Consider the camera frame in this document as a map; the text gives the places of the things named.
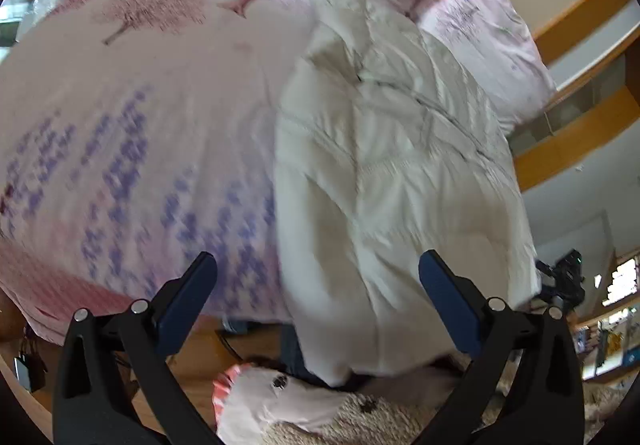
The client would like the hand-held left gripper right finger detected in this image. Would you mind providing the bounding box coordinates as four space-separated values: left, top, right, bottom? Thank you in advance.
417 249 586 445

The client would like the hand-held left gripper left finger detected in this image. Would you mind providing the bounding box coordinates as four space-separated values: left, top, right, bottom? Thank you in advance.
52 251 221 445

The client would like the white puffer jacket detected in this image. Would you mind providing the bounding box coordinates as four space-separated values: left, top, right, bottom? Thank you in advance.
272 0 541 388

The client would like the wooden headboard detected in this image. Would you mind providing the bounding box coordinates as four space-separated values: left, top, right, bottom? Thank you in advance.
515 0 640 190

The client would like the beige shaggy rug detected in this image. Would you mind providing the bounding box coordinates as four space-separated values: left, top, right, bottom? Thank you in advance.
260 365 616 445

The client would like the dark bag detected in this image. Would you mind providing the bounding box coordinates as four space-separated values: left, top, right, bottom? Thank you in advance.
14 325 48 393

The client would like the pink tree-print bed cover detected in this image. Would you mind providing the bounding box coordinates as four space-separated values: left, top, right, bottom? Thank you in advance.
0 0 501 346

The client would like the wall bookshelf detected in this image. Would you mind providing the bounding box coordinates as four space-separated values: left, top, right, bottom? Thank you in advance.
575 255 640 381

